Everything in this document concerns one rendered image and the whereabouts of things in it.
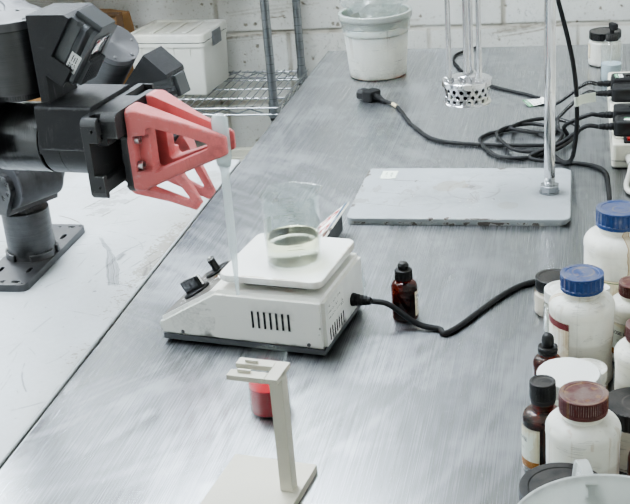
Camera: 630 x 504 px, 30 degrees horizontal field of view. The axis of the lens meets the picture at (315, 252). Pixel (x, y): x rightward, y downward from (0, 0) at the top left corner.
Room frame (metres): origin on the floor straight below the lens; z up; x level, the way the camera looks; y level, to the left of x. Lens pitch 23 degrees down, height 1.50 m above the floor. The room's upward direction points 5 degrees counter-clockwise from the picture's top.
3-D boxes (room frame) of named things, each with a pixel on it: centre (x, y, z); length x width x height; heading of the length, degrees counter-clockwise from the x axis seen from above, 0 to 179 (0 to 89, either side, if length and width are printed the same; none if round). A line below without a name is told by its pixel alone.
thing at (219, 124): (0.86, 0.07, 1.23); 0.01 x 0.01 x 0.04; 69
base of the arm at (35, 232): (1.44, 0.38, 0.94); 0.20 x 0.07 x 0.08; 166
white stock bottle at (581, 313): (1.02, -0.26, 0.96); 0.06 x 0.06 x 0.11
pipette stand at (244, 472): (0.87, 0.07, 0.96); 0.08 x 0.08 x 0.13; 69
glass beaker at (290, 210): (1.17, 0.02, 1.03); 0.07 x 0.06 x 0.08; 106
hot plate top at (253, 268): (1.18, 0.03, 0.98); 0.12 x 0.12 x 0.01; 68
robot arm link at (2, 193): (1.44, 0.37, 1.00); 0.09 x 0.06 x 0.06; 137
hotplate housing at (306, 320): (1.19, 0.05, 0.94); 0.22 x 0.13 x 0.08; 68
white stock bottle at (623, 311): (1.05, -0.32, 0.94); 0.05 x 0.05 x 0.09
